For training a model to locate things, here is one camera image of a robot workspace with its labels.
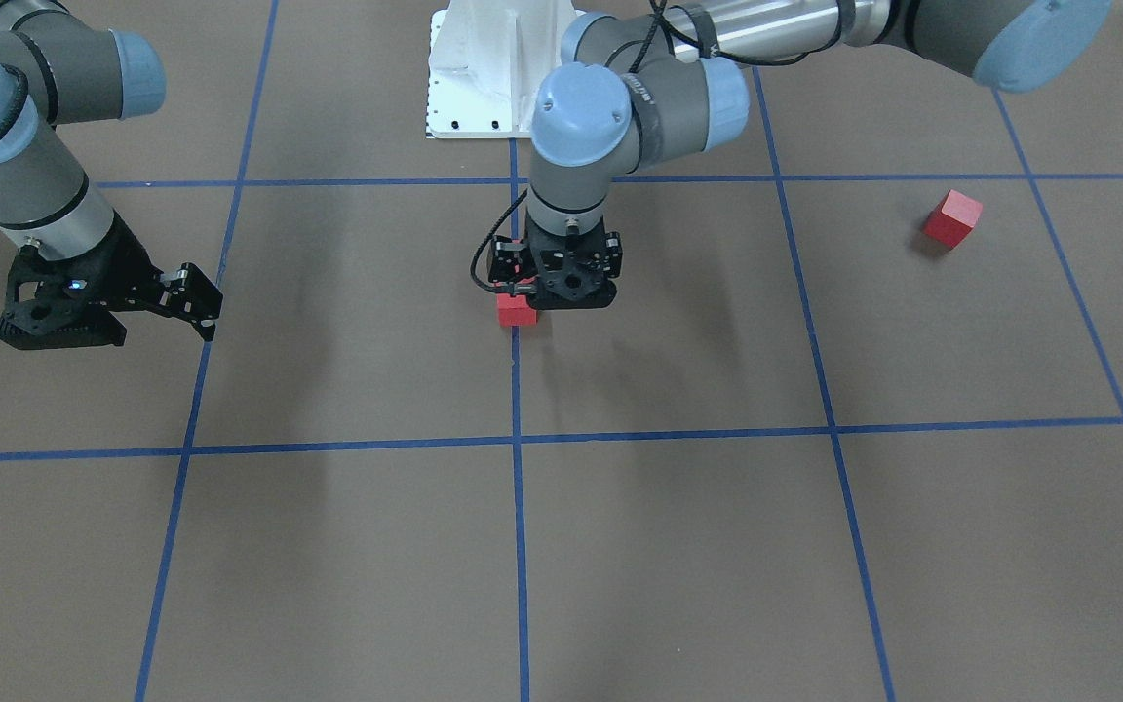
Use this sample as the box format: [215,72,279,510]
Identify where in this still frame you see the red block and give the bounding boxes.
[921,188,985,250]
[495,293,539,328]

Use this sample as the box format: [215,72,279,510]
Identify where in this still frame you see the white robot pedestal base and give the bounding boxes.
[424,1,581,139]

